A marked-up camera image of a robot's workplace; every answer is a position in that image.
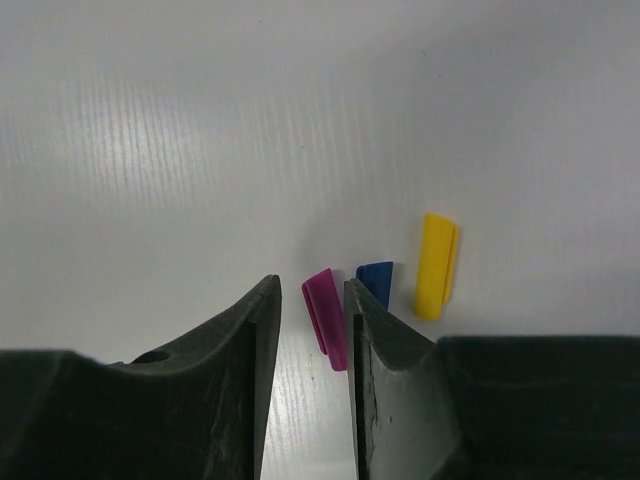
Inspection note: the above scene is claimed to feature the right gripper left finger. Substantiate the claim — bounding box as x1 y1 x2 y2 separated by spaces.
1 275 282 479

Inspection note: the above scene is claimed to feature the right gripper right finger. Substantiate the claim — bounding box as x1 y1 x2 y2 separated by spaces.
344 279 639 479

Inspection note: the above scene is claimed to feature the yellow pen cap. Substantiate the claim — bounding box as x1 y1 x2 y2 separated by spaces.
413 213 459 321

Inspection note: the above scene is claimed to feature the blue pen cap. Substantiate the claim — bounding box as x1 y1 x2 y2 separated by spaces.
355 261 394 310

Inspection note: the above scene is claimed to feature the magenta pen cap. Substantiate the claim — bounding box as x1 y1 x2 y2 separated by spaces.
301 268 348 372

